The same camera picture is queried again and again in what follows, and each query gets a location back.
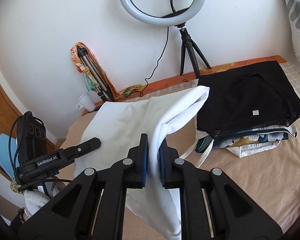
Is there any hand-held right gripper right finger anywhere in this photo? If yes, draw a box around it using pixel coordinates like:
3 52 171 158
158 140 283 240

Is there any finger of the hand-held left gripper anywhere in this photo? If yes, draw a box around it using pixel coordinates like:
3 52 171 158
61 137 102 159

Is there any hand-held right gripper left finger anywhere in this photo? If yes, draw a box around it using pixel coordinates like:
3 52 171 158
19 133 148 240

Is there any white shirt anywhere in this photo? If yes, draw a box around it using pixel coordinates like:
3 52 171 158
66 85 210 240

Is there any person's left forearm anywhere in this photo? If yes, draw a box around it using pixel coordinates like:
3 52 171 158
10 206 28 235

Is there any person's left hand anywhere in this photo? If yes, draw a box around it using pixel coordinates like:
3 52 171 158
24 182 66 218

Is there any blue chair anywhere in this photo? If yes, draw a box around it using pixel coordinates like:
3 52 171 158
0 134 19 178

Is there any wooden door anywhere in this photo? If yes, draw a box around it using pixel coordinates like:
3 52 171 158
0 62 58 165

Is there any white cup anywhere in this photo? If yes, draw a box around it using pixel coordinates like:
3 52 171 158
76 92 97 112

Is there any folded silver tripod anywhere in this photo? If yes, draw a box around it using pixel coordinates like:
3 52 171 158
76 46 114 103

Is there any orange patterned sheet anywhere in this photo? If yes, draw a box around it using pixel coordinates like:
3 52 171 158
81 54 289 117

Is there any dark floral folded garment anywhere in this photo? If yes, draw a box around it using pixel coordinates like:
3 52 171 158
195 125 297 153

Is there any beige blanket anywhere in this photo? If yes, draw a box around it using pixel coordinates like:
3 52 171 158
60 55 300 240

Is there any colourful patterned scarf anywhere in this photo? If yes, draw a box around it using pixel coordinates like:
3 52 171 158
70 41 147 100

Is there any white folded garment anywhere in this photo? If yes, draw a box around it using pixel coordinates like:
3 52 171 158
184 127 283 169

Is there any black folded garment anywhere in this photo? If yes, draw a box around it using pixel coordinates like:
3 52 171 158
196 61 300 140

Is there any small black tripod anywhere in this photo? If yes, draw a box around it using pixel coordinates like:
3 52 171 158
179 22 212 79

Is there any green leaf pattern pillow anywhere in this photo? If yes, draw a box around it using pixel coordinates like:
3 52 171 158
277 0 300 63

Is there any thin black cable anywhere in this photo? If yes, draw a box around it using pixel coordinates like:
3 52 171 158
9 116 74 192

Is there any ring light power cord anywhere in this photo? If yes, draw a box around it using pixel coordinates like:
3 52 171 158
139 26 169 97

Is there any white ring light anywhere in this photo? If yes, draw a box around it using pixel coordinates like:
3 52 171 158
117 0 207 27

